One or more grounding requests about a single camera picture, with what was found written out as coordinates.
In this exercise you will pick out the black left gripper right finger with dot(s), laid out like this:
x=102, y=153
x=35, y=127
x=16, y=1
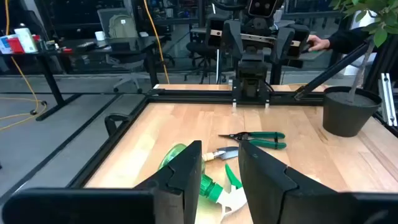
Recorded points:
x=267, y=186

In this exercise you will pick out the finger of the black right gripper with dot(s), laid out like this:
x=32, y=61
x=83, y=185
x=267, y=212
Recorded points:
x=283, y=43
x=233, y=37

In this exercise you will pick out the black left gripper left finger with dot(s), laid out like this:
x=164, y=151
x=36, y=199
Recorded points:
x=180, y=186

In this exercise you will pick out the green spray bottle white nozzle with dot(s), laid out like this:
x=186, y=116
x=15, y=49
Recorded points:
x=211, y=188

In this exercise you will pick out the person's hand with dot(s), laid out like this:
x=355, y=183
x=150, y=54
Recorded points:
x=318, y=43

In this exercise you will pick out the black office chair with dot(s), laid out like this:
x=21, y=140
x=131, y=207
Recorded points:
x=199, y=49

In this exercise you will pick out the black plant pot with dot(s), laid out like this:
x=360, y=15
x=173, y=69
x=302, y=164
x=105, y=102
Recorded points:
x=345, y=118

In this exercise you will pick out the green leafy plant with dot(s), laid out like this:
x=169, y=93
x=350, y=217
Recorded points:
x=381, y=34

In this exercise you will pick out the green backpack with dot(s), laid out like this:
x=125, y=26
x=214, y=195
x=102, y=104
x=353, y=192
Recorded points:
x=122, y=26

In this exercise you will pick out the grey office chair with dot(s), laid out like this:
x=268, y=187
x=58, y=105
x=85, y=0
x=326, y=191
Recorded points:
x=102, y=18

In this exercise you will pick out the white cup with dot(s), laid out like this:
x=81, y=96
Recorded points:
x=100, y=35

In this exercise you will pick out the black desk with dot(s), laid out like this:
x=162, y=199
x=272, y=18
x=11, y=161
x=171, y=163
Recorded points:
x=93, y=46

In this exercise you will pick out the red box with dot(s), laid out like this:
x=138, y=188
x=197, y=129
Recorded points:
x=15, y=46

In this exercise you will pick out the blue white box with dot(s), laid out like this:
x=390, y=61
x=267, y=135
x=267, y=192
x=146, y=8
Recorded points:
x=4, y=45

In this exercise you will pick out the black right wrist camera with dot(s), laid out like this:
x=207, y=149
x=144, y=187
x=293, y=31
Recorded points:
x=262, y=7

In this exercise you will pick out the black diagonal frame strut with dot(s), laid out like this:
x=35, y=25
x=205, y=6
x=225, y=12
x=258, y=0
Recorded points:
x=332, y=70

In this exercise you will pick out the silver aluminium bracket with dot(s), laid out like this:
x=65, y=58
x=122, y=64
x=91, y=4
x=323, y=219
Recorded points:
x=387, y=99

